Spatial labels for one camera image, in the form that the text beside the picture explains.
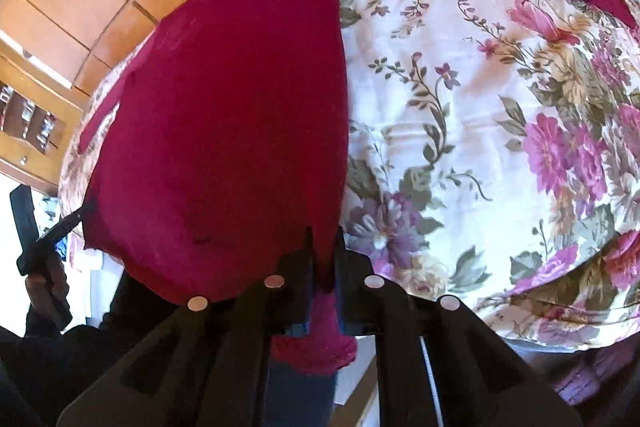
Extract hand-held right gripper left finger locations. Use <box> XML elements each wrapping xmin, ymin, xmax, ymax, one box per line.
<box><xmin>56</xmin><ymin>227</ymin><xmax>316</xmax><ymax>427</ymax></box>

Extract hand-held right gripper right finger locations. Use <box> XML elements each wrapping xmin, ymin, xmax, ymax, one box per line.
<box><xmin>334</xmin><ymin>227</ymin><xmax>583</xmax><ymax>427</ymax></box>

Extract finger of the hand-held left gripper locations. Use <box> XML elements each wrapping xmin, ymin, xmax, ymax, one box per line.
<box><xmin>37</xmin><ymin>202</ymin><xmax>98</xmax><ymax>248</ymax></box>

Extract dark red knit garment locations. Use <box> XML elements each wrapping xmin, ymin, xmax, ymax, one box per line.
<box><xmin>77</xmin><ymin>0</ymin><xmax>640</xmax><ymax>375</ymax></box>

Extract person's left hand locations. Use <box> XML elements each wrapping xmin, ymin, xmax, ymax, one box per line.
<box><xmin>25</xmin><ymin>254</ymin><xmax>71</xmax><ymax>333</ymax></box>

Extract person's blue jeans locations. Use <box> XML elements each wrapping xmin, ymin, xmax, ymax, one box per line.
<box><xmin>267</xmin><ymin>354</ymin><xmax>341</xmax><ymax>427</ymax></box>

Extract wooden shelf unit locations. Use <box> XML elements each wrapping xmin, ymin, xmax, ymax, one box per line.
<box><xmin>0</xmin><ymin>49</ymin><xmax>86</xmax><ymax>188</ymax></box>

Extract floral bedspread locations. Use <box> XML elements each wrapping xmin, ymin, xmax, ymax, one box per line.
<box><xmin>57</xmin><ymin>0</ymin><xmax>640</xmax><ymax>350</ymax></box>

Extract purple fabric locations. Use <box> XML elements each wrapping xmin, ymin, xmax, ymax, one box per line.
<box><xmin>550</xmin><ymin>342</ymin><xmax>640</xmax><ymax>427</ymax></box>

